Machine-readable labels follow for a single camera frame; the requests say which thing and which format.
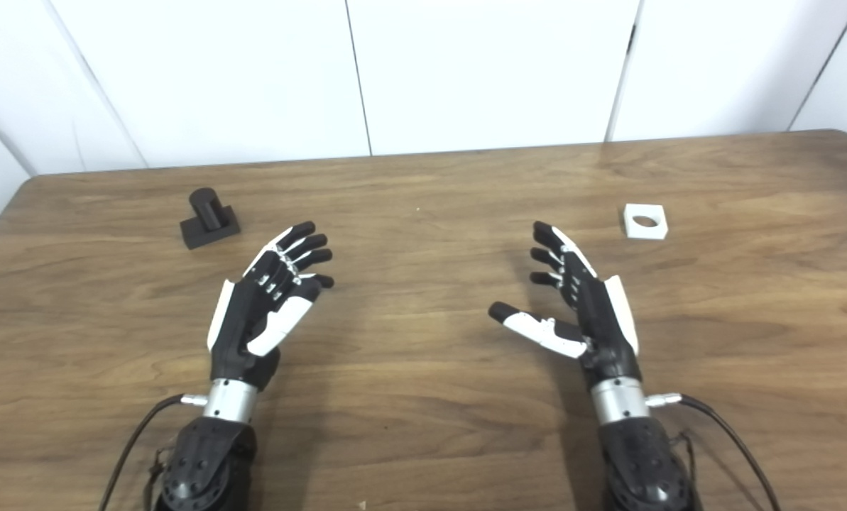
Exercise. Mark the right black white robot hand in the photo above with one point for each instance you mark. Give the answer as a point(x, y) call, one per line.
point(600, 319)

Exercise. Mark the black peg with square base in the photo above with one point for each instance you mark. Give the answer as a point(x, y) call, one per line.
point(210, 221)

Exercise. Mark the white square piece with hole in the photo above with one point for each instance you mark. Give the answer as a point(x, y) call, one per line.
point(632, 228)

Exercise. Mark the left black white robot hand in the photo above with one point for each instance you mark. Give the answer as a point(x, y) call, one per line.
point(242, 319)

